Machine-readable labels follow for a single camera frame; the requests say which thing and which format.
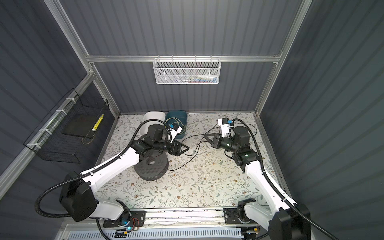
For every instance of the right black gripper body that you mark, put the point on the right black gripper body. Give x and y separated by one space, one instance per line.
227 144

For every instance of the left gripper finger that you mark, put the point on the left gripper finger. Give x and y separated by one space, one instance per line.
177 152
176 145

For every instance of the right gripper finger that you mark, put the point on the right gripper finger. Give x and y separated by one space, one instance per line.
214 136
214 141

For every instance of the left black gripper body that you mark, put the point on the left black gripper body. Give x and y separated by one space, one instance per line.
164 146

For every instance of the white plastic tray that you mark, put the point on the white plastic tray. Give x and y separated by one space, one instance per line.
152 116

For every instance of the teal plastic tray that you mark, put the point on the teal plastic tray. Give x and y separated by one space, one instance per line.
177 117

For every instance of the dark grey cable spool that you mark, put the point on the dark grey cable spool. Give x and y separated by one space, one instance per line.
152 168

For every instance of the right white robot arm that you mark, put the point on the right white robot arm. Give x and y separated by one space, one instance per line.
251 163

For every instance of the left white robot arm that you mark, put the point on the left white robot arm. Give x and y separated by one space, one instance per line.
78 190

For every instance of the items in white basket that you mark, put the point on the items in white basket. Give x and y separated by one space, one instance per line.
200 79

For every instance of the yellow marker pen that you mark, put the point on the yellow marker pen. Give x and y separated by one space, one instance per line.
98 122

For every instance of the black flat pad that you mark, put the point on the black flat pad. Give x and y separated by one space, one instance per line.
80 126

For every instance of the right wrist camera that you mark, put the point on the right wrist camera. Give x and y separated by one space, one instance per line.
226 126

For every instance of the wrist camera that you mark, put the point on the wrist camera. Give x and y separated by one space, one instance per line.
176 129
226 126

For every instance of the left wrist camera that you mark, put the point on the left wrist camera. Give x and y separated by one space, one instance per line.
176 129

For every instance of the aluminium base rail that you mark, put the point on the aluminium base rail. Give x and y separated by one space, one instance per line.
186 217

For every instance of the white wire mesh basket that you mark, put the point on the white wire mesh basket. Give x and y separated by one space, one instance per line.
169 72

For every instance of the black wire mesh basket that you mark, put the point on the black wire mesh basket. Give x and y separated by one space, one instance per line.
51 145

